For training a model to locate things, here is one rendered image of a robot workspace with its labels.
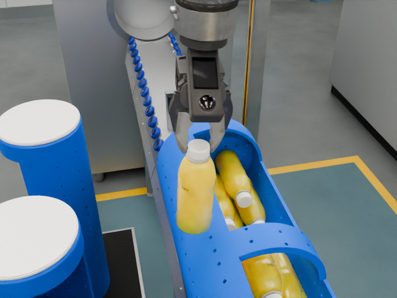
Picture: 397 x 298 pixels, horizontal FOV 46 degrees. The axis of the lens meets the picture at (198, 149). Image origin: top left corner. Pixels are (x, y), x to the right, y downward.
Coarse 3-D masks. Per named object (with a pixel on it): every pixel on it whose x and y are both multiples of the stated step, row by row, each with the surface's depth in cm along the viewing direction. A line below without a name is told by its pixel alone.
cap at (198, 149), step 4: (192, 140) 79; (196, 140) 79; (200, 140) 79; (204, 140) 79; (188, 144) 78; (192, 144) 78; (196, 144) 78; (200, 144) 78; (204, 144) 78; (208, 144) 78; (188, 148) 77; (192, 148) 77; (196, 148) 77; (200, 148) 77; (204, 148) 77; (208, 148) 77; (188, 152) 77; (192, 152) 77; (196, 152) 76; (200, 152) 76; (204, 152) 77; (208, 152) 77; (188, 156) 78; (192, 156) 77; (196, 156) 77; (200, 156) 77; (204, 156) 77; (208, 156) 78
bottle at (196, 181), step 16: (192, 160) 78; (208, 160) 78; (192, 176) 78; (208, 176) 79; (192, 192) 80; (208, 192) 81; (192, 208) 82; (208, 208) 83; (192, 224) 84; (208, 224) 86
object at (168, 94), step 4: (168, 92) 163; (172, 92) 163; (168, 96) 162; (172, 96) 161; (168, 100) 162; (168, 104) 163; (168, 108) 164; (188, 108) 165; (168, 112) 166; (168, 116) 168; (168, 120) 168; (168, 124) 169; (168, 128) 171; (172, 128) 171
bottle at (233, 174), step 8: (224, 152) 127; (232, 152) 128; (216, 160) 128; (224, 160) 125; (232, 160) 124; (224, 168) 123; (232, 168) 122; (240, 168) 122; (224, 176) 122; (232, 176) 119; (240, 176) 119; (224, 184) 121; (232, 184) 118; (240, 184) 117; (248, 184) 118; (232, 192) 118; (240, 192) 116; (248, 192) 117
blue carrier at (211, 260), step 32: (192, 128) 118; (160, 160) 122; (256, 160) 130; (224, 224) 92; (256, 224) 90; (288, 224) 111; (192, 256) 93; (224, 256) 86; (256, 256) 86; (288, 256) 110; (192, 288) 90; (224, 288) 82; (320, 288) 97
